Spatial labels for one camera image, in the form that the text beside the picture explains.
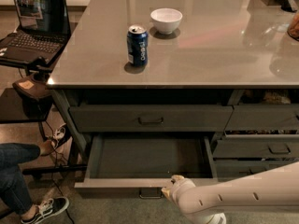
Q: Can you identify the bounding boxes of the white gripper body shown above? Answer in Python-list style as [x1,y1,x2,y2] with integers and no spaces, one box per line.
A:
[167,175,226,224]

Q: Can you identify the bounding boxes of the grey drawer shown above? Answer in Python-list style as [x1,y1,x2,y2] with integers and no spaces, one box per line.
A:
[226,104,299,131]
[214,160,291,179]
[75,133,216,199]
[69,105,233,133]
[213,134,299,159]

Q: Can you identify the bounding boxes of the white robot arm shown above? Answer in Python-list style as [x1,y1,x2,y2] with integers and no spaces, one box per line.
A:
[162,162,299,224]

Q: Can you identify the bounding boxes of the black open laptop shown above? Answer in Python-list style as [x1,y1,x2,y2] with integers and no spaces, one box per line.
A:
[0,0,71,66]

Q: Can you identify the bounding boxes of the black sneaker far foot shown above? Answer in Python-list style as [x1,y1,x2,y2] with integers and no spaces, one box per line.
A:
[49,124,71,150]

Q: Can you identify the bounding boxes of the black sneaker foot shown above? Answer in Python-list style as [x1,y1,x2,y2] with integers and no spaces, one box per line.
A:
[21,197,69,224]
[49,124,71,150]

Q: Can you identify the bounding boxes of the black sneaker near foot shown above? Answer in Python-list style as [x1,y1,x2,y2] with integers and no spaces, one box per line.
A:
[21,197,69,224]

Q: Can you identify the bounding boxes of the person legs in jeans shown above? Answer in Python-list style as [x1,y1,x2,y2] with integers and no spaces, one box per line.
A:
[0,142,53,221]

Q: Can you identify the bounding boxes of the blue pepsi soda can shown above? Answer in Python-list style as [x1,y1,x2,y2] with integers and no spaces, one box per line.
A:
[127,24,148,67]

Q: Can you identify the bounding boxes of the black laptop stand table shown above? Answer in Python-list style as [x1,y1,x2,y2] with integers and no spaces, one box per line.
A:
[0,21,87,176]

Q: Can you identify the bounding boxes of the black device with sticky note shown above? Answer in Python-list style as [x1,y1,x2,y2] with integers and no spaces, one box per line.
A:
[12,74,51,102]

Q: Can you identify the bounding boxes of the white ceramic bowl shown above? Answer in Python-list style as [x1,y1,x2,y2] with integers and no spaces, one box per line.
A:
[150,8,183,35]

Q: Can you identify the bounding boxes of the brown object right edge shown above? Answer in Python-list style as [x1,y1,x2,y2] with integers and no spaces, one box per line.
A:
[287,12,299,40]

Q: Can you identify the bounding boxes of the black floor cable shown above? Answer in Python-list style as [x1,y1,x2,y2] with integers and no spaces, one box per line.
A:
[43,120,77,224]

